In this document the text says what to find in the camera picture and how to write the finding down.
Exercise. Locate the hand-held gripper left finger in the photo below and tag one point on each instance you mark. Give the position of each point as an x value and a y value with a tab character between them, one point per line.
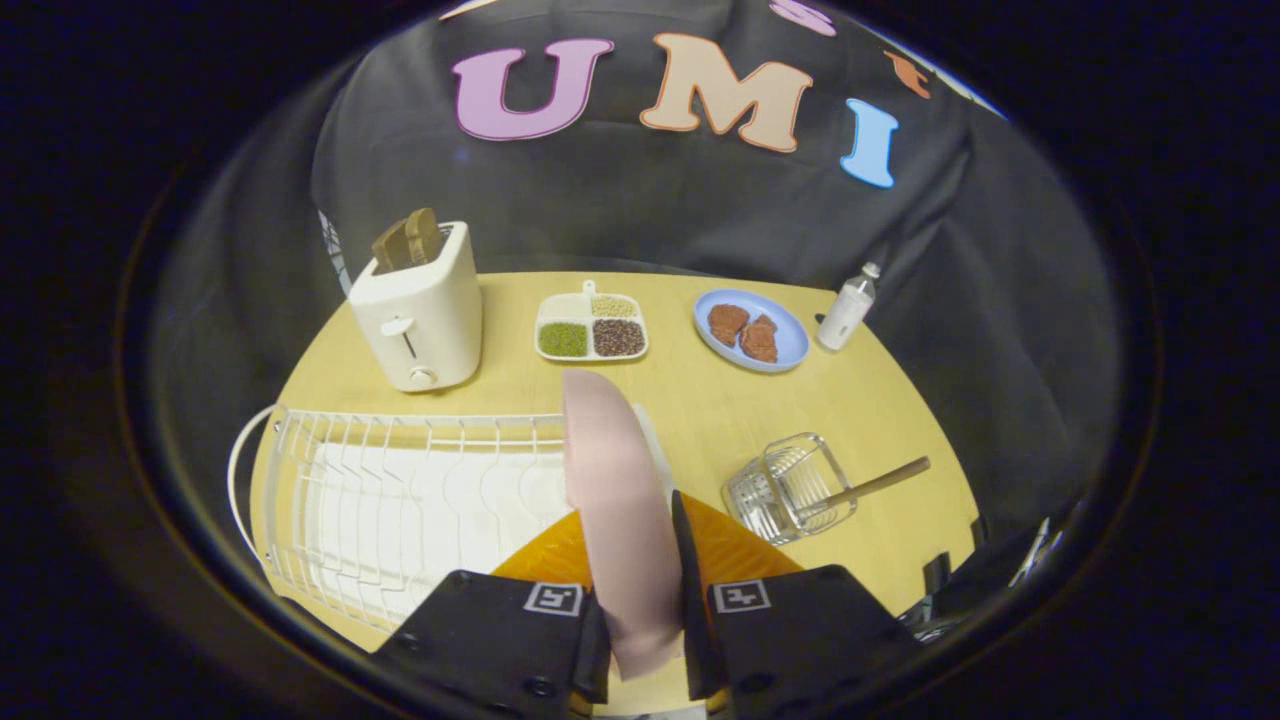
480	640

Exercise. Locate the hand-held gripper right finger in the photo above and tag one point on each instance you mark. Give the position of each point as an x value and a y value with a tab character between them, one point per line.
800	640

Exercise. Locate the pink plate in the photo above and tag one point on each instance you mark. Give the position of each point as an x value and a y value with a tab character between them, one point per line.
620	500

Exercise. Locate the blue plate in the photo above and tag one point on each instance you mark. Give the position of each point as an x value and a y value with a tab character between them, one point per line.
790	340

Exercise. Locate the brown meat piece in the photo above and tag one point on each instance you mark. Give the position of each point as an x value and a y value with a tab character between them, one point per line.
760	340
727	322

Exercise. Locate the white toaster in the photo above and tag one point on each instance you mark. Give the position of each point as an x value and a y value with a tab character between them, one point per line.
420	318

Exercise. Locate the white divided tray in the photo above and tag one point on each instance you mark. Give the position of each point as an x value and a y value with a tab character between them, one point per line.
591	327

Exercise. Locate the white plastic bottle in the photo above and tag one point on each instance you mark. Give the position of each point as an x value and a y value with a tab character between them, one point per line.
846	310

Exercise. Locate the brown toast slice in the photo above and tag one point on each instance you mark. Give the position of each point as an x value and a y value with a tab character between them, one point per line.
391	246
424	233

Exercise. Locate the black backdrop cloth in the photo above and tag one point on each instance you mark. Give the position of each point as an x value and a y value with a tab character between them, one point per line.
640	190

